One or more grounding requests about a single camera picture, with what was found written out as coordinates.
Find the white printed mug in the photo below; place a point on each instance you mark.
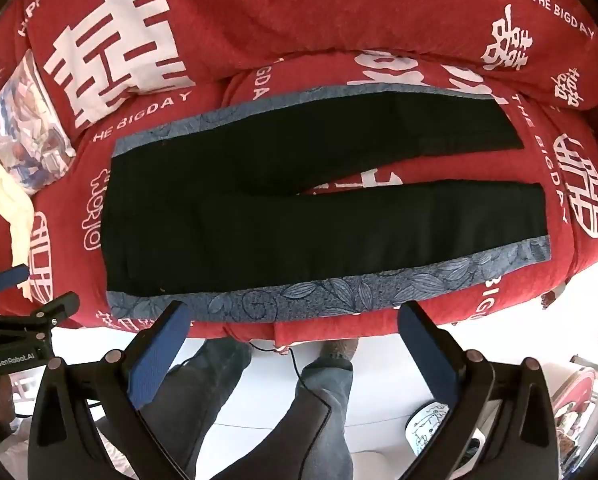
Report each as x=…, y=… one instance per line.
x=426, y=425

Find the pale yellow cloth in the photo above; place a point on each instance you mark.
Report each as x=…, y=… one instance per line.
x=16, y=205

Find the patterned slipper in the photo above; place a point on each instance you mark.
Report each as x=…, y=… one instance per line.
x=336, y=347

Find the black pants with blue trim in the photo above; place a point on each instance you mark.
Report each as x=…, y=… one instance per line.
x=279, y=230

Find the person's left leg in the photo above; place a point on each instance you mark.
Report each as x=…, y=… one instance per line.
x=204, y=385

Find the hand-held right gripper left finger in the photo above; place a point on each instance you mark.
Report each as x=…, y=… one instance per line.
x=161, y=355

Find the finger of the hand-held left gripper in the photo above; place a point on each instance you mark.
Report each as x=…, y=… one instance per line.
x=61, y=304
x=9, y=278

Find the red rimmed round object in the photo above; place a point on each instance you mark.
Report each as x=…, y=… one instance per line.
x=579, y=385

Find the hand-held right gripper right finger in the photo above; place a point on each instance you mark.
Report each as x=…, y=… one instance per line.
x=429, y=355

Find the person's leg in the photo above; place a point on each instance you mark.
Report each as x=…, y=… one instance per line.
x=204, y=385
x=319, y=410

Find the red printed sofa cover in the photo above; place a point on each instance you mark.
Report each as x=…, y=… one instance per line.
x=279, y=10

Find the person's right leg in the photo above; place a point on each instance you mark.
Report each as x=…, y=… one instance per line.
x=319, y=410

